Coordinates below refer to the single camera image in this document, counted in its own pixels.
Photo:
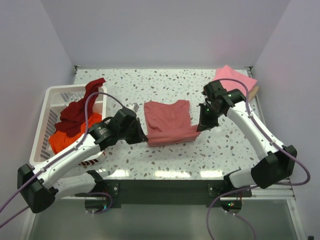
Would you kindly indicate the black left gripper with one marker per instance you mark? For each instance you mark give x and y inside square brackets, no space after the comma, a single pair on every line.
[136,131]

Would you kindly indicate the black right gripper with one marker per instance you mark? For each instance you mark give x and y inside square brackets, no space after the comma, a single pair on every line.
[207,117]

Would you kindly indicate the dusty red t-shirt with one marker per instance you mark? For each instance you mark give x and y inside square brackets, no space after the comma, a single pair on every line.
[169,124]

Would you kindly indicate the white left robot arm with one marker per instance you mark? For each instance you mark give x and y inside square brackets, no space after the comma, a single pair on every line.
[44,183]

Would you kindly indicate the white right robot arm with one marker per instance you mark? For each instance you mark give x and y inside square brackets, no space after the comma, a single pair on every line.
[275,159]

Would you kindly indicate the folded pink t-shirt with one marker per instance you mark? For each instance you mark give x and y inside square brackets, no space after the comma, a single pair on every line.
[227,72]

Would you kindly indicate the folded beige t-shirt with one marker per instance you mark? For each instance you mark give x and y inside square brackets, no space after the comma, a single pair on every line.
[253,92]

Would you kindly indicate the dark red t-shirt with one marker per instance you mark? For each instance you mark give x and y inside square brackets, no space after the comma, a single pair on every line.
[73,116]

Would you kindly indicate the orange t-shirt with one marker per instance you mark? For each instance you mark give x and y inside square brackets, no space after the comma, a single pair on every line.
[59,140]

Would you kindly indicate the white plastic laundry basket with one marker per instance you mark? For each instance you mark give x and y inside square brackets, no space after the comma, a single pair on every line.
[56,99]

